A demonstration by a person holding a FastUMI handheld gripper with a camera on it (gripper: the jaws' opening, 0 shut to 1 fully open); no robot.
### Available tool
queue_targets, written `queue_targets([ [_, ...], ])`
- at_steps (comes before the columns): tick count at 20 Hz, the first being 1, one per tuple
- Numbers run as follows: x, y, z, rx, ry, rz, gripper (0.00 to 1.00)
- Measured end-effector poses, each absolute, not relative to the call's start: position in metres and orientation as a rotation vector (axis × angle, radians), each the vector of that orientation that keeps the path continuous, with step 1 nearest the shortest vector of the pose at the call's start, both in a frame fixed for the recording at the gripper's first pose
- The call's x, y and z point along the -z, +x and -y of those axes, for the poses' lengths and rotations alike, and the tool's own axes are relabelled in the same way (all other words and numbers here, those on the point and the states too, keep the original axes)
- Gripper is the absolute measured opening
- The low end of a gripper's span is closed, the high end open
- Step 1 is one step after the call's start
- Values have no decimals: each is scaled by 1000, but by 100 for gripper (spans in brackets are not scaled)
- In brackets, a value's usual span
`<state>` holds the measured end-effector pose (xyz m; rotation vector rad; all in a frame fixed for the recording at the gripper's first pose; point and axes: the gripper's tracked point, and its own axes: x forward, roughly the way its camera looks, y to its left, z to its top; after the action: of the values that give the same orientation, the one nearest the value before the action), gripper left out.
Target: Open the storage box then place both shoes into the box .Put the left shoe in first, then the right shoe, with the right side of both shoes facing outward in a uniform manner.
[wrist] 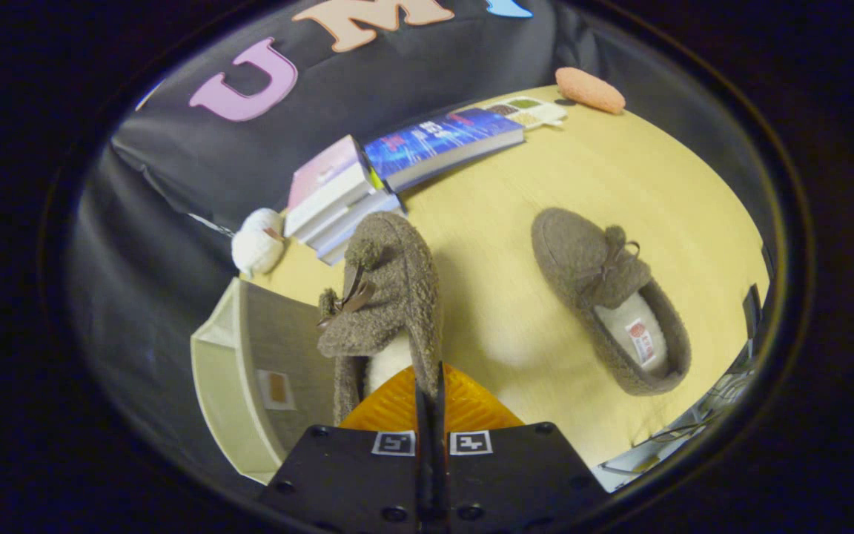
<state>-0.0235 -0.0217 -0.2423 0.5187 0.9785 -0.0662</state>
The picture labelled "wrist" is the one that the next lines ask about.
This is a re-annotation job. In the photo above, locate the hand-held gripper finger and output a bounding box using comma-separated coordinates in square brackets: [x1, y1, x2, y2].
[431, 362, 610, 534]
[259, 363, 432, 534]

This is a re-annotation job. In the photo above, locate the brown fuzzy shoe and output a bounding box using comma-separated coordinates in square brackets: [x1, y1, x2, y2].
[316, 211, 444, 427]
[531, 208, 692, 396]

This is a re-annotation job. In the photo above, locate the beige storage box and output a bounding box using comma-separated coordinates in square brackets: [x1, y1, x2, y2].
[190, 277, 357, 484]

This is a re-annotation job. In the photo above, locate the white book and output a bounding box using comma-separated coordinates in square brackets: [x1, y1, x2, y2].
[283, 163, 406, 266]

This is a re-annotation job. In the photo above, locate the white plush toy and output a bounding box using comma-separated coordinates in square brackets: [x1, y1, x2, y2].
[231, 208, 287, 278]

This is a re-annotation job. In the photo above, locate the pink book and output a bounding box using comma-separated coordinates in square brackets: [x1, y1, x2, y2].
[288, 135, 363, 214]

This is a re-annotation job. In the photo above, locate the blue book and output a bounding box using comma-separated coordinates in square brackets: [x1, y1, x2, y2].
[363, 108, 526, 195]

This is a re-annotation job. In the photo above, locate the white compartment tray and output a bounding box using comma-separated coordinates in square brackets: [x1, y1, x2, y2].
[483, 95, 569, 131]

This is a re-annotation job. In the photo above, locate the orange oval sponge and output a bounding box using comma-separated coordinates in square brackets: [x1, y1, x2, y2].
[555, 67, 626, 115]

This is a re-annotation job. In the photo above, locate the black backdrop cloth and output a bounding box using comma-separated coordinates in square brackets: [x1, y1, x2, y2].
[64, 0, 776, 505]

